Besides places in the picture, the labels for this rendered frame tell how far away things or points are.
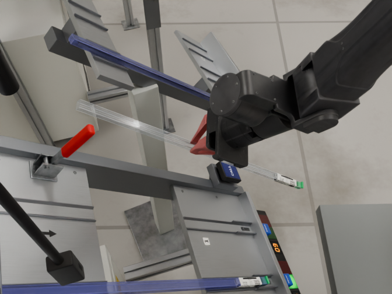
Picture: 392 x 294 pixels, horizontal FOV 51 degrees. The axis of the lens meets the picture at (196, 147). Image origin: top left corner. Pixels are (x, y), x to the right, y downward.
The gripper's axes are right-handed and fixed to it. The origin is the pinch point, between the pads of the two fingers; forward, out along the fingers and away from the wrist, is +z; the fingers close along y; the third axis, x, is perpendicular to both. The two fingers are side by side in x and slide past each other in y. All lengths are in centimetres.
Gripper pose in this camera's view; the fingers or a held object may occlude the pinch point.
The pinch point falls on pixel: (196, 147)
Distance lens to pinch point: 69.8
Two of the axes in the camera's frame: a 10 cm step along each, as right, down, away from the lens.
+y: -0.4, 9.2, -3.8
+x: 7.6, 2.8, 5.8
